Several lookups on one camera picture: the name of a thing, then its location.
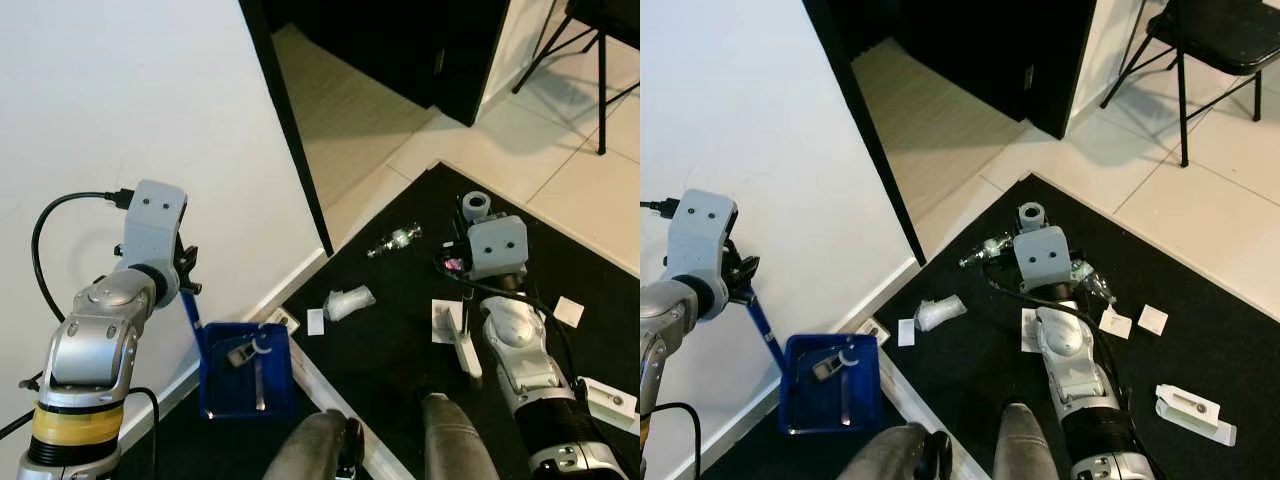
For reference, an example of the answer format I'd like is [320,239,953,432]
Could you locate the blue plastic dustpan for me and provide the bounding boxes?
[180,290,298,421]
[745,296,885,437]

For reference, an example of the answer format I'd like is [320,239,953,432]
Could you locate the black floor mat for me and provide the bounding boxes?
[130,163,640,480]
[700,173,1280,480]

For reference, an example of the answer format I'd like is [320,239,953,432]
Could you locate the white floor tape strip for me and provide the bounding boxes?
[262,308,401,480]
[860,318,986,480]

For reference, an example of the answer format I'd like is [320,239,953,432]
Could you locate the clear bottle green label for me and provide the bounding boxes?
[367,225,423,259]
[958,232,1016,269]

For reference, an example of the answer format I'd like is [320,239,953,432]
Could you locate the grey robot right leg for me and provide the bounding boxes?
[420,393,496,480]
[985,403,1063,480]

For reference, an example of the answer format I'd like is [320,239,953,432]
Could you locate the grey robot leg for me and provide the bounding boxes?
[262,410,366,480]
[985,403,1063,480]
[835,422,951,480]
[420,393,496,480]

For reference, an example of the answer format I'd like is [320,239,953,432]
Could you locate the black cabinet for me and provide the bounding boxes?
[830,0,1098,139]
[262,0,511,126]

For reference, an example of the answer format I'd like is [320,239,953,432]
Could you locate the black folding chair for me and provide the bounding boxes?
[1100,0,1280,168]
[512,0,640,156]

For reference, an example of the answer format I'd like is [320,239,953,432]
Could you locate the grey robot left leg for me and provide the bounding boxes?
[835,422,951,480]
[262,410,366,480]

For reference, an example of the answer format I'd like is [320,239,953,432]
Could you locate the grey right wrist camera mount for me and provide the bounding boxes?
[1013,225,1073,293]
[466,215,529,282]

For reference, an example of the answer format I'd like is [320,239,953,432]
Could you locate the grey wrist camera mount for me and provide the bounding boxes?
[466,215,529,282]
[664,188,739,293]
[122,180,189,277]
[1013,225,1073,293]

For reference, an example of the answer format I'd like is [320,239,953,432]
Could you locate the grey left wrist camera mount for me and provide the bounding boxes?
[122,180,189,277]
[664,188,739,293]

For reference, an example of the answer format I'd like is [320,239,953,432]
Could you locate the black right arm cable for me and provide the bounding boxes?
[985,262,1151,471]
[437,258,589,403]

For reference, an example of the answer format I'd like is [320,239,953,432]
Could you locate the black door frame post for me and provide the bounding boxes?
[238,0,335,257]
[803,0,923,266]

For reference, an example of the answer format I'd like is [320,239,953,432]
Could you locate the white plastic bracket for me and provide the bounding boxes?
[580,377,638,433]
[1155,384,1238,447]

